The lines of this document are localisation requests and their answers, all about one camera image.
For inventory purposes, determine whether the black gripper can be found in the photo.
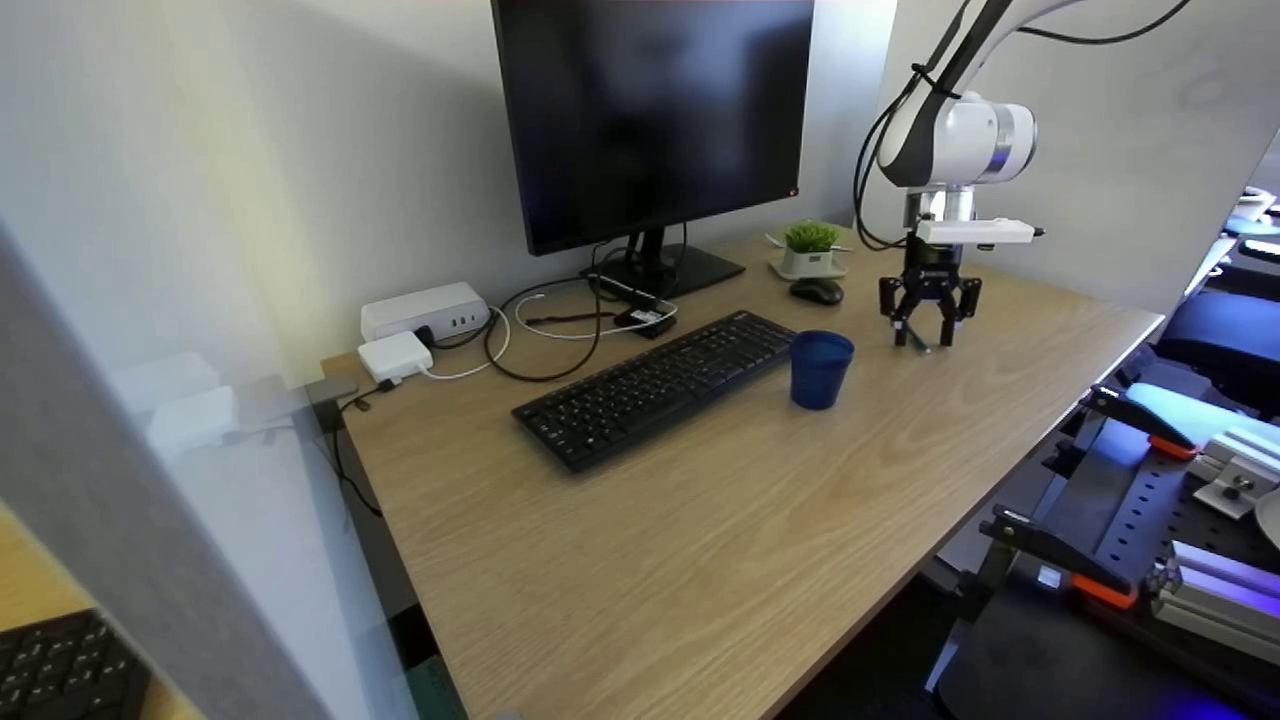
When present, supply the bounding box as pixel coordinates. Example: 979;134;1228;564
875;227;989;356

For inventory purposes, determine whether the blue plastic cup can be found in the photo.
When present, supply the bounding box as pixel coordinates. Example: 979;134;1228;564
787;330;858;415

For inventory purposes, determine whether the black computer mouse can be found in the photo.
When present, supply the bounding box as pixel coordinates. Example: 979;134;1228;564
784;274;848;314

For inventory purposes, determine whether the green plant in white pot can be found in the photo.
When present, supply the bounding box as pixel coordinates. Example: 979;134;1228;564
781;219;844;280

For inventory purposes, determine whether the black clamp with orange tip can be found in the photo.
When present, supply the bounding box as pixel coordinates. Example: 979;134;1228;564
1077;379;1201;469
974;504;1151;617

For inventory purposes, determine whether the pale desk divider panel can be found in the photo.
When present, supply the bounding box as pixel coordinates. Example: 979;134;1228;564
851;0;1280;319
0;223;334;720

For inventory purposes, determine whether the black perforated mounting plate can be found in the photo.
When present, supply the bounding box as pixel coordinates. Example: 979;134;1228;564
1037;415;1211;592

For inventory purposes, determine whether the black monitor stand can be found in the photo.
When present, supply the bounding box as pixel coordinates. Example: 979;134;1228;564
585;223;747;306

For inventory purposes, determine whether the small black dongle device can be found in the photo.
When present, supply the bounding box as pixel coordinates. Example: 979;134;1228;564
610;306;682;339

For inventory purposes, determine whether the black computer keyboard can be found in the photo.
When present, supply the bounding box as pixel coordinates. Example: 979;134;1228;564
509;309;800;477

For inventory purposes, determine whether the light blue flat object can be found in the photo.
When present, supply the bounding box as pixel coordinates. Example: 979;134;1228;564
1124;378;1280;459

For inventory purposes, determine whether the dark navy box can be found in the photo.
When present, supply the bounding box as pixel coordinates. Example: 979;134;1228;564
1151;280;1280;409

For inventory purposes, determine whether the black computer monitor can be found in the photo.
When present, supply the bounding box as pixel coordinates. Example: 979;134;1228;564
486;0;814;262

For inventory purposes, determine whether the silver aluminium extrusion bar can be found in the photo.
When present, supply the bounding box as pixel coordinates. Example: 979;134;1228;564
1147;535;1280;671

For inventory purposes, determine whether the white power strip box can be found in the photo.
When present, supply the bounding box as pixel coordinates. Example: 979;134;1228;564
356;280;494;349

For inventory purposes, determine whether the small white adapter box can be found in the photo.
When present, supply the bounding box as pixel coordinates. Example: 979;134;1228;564
356;330;439;392

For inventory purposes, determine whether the black keyboard on wooden desk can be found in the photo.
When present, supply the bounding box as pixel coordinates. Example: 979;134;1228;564
0;607;154;720

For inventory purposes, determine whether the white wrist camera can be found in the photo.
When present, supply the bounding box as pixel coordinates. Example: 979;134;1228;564
913;212;1046;252

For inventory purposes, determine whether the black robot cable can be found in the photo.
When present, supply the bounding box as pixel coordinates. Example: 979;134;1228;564
848;0;1195;256

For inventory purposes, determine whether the silver metal bracket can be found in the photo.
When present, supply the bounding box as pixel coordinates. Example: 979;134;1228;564
1188;431;1280;523

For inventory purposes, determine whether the black looped cable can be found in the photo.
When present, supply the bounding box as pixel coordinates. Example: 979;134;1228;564
479;274;610;390

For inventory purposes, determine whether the white cable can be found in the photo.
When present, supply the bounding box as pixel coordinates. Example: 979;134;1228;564
423;286;602;390

